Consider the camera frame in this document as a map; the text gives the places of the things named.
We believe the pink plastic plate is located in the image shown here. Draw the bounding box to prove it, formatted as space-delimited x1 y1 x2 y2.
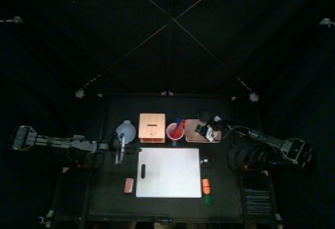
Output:
185 118 224 144

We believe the white cutting board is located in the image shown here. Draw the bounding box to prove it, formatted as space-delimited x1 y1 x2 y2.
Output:
135 147 203 199

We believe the grey bowl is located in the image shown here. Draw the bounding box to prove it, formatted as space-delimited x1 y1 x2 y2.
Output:
115 119 138 140

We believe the red plastic utensil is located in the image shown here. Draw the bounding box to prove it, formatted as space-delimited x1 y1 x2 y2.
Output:
174 119 187 135

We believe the red plastic cup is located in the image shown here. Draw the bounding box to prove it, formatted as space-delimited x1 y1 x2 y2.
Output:
166 122 187 141

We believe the small metal cup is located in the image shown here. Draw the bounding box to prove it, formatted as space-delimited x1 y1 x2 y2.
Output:
199 156 214 168

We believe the pink rectangular toy piece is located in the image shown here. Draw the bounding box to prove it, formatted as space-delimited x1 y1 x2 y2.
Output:
123 177 135 194

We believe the red wooden drawer box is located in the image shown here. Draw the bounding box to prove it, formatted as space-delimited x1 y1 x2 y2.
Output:
138 113 169 144

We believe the orange toy carrot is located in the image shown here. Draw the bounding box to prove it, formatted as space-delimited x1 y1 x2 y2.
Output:
201 178 213 195

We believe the printed label sheet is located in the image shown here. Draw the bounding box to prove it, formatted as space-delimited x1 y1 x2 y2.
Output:
241 187 274 217

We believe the diagonal brace cable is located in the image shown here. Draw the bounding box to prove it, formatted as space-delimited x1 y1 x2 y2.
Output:
121 0 257 98
79 0 233 94

